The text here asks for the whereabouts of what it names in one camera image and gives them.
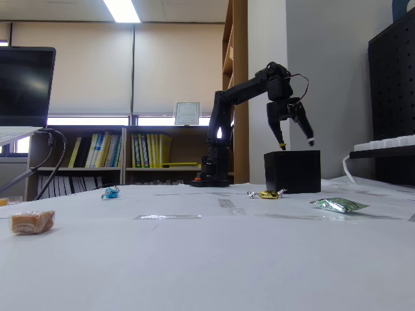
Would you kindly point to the black book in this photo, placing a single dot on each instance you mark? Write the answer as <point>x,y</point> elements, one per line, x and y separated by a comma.
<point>83,152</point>

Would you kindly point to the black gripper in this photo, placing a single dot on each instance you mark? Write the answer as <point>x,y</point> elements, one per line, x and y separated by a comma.
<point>279,112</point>

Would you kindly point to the brown wrapped caramel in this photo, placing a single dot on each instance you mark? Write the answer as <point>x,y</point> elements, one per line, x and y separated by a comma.
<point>32,223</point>

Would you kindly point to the tall wooden bookshelf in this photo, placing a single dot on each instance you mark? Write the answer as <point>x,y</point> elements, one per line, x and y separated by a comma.
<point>238,48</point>

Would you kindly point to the framed white certificate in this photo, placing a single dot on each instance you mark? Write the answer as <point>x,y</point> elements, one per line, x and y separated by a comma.
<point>187,113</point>

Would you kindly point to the ceiling light panel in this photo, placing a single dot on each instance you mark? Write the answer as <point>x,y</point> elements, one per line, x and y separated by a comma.
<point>121,10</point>

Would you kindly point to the white power strip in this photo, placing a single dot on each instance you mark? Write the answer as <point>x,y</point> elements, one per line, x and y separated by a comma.
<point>386,144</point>

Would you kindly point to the gold foil wrapped candy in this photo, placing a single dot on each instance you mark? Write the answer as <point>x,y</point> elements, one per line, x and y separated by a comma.
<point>267,194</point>

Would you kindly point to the white laptop stand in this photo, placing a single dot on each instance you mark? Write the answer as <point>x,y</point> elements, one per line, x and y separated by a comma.
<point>16,133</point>

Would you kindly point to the low wooden bookshelf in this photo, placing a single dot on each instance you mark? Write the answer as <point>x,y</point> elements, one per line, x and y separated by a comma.
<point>162,171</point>
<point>78,171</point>

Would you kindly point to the dark blue object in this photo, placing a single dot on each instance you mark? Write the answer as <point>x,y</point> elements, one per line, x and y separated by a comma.
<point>403,9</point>

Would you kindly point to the blue foil wrapped candy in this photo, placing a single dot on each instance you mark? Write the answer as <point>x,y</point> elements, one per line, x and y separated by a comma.
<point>111,193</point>

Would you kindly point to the slanted yellow book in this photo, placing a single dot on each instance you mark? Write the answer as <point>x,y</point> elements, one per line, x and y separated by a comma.
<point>75,152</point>

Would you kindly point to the flat lying yellow book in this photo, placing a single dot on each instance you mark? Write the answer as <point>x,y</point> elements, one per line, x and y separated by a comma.
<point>180,164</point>

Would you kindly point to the black open box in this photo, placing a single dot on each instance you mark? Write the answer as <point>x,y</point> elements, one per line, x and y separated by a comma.
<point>291,171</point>

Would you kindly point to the beige roller blind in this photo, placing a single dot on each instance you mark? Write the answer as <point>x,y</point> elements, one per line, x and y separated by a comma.
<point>90,64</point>
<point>178,64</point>

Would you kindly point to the black pegboard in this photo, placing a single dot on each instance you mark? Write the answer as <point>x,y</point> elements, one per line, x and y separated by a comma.
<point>392,81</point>

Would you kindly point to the small orange object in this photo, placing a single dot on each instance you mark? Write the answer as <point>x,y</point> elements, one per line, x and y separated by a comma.
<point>3,201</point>

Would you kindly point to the black laptop screen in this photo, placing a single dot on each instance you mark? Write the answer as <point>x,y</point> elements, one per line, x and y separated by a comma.
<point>24,84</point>

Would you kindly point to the silver green candy packet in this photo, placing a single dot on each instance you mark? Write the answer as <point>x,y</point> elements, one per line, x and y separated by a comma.
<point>338,205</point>

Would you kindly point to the large yellow binder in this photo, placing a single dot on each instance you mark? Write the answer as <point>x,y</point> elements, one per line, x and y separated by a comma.
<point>165,149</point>

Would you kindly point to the dark grey bar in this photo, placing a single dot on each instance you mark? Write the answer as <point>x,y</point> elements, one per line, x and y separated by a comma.
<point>382,154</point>

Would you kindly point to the white taped paper sheets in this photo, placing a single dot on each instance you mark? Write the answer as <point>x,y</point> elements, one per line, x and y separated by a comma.
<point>207,259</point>

